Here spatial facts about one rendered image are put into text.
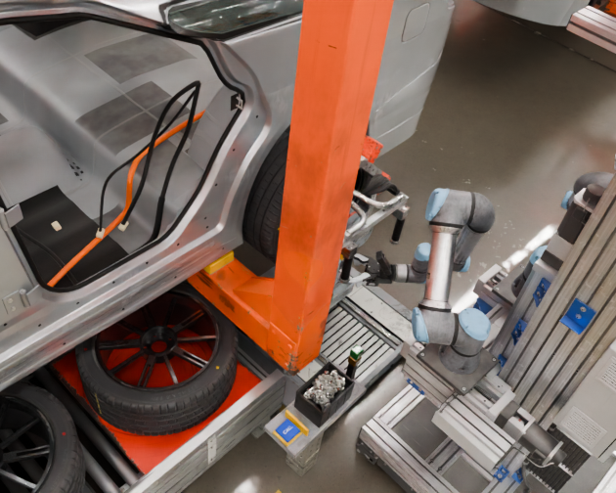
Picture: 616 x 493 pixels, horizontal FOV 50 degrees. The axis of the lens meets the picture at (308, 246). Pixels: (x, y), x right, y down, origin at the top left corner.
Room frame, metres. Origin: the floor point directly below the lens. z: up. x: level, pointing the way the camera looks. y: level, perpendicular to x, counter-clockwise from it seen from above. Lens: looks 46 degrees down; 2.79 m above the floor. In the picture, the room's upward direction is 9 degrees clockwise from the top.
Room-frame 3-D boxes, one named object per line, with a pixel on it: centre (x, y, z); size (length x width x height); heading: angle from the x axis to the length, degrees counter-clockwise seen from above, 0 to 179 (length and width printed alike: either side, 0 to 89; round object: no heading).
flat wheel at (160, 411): (1.55, 0.56, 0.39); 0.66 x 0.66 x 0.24
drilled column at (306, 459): (1.35, -0.12, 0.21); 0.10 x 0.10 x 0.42; 53
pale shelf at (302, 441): (1.38, -0.14, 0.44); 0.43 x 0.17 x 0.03; 143
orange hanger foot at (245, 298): (1.77, 0.26, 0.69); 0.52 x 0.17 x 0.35; 53
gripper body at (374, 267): (1.82, -0.31, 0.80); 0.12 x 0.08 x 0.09; 98
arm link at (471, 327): (1.45, -0.61, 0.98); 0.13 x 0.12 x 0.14; 92
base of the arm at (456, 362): (1.45, -0.61, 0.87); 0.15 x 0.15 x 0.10
